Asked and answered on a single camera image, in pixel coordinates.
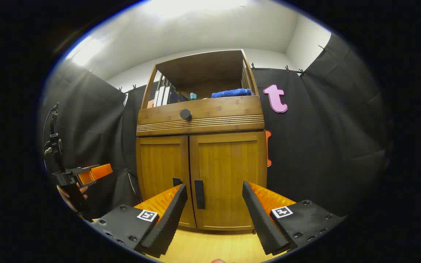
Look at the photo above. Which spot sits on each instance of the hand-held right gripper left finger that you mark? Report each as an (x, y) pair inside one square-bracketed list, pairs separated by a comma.
[(172, 219)]

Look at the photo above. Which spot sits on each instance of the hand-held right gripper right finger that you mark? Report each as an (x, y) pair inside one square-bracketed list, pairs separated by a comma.
[(260, 219)]

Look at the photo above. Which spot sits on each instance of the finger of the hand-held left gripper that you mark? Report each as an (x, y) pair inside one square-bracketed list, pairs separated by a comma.
[(97, 172)]

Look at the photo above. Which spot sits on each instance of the wooden cabinet door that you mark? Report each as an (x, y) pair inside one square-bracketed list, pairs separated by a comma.
[(228, 164), (159, 164)]

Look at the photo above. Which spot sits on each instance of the wooden double-door shoe cabinet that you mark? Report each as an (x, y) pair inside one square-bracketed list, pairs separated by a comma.
[(214, 109)]

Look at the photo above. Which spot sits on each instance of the white binder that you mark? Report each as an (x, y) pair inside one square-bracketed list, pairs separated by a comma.
[(156, 98), (166, 95), (160, 95)]

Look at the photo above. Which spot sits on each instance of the black round drawer knob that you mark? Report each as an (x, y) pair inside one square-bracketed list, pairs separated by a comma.
[(186, 114)]

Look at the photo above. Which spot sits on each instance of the dark book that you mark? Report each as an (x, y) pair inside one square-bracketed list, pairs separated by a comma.
[(177, 97)]

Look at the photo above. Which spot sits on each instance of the small ceiling light panel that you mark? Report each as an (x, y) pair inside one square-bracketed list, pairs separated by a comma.
[(86, 51)]

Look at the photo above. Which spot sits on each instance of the blue folded towel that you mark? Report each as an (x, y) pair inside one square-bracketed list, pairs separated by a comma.
[(232, 93)]

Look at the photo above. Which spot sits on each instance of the large ceiling light panel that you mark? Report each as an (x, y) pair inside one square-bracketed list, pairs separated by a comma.
[(196, 5)]

